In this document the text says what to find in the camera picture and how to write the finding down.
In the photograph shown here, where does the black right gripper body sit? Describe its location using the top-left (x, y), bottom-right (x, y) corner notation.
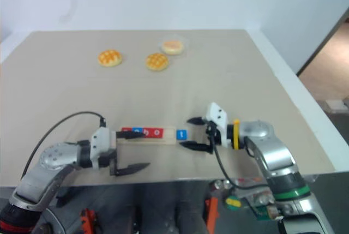
top-left (204, 121), bottom-right (223, 155)

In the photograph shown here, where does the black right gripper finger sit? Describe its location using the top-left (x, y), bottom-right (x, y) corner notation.
top-left (179, 140), bottom-right (214, 155)
top-left (185, 116), bottom-right (209, 126)

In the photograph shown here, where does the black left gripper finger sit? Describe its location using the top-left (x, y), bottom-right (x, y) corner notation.
top-left (109, 160), bottom-right (152, 177)
top-left (115, 130), bottom-right (147, 140)

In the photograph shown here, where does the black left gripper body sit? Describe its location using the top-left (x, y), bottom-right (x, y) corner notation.
top-left (98, 149), bottom-right (119, 171)

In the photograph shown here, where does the pale wooden letter tray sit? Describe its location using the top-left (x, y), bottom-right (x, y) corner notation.
top-left (117, 125), bottom-right (177, 146)

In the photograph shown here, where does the yellow wrist band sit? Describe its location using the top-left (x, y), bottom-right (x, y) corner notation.
top-left (232, 119), bottom-right (242, 151)

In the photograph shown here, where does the orange and black tool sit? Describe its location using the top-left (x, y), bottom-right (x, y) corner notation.
top-left (79, 207), bottom-right (97, 234)

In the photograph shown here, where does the orange upright bar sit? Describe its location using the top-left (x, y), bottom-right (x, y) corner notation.
top-left (204, 196), bottom-right (220, 232)

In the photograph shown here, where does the crosshatched yellow bread bun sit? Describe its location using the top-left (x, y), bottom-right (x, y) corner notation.
top-left (98, 50), bottom-right (124, 68)
top-left (145, 52), bottom-right (170, 72)

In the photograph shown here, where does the clear plastic bread wrapper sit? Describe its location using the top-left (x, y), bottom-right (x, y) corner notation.
top-left (158, 34), bottom-right (190, 58)

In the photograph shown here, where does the pale round bread bun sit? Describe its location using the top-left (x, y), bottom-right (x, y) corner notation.
top-left (161, 40), bottom-right (184, 56)

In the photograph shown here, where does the small cardboard box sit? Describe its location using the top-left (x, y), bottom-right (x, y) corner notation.
top-left (325, 99), bottom-right (345, 113)

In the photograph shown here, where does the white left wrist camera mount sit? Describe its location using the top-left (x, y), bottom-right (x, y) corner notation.
top-left (90, 127), bottom-right (117, 170)

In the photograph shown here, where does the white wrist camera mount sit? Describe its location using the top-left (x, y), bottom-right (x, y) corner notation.
top-left (204, 102), bottom-right (230, 148)
top-left (90, 127), bottom-right (117, 170)

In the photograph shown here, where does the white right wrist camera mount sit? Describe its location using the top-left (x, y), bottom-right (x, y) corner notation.
top-left (204, 102), bottom-right (230, 148)

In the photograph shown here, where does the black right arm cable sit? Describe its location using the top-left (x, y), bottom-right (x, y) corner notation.
top-left (209, 132), bottom-right (274, 191)

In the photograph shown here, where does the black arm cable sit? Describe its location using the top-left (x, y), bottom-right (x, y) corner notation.
top-left (209, 132), bottom-right (274, 191)
top-left (20, 111), bottom-right (107, 178)

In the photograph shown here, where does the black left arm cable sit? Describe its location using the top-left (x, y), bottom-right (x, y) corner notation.
top-left (20, 111), bottom-right (107, 178)

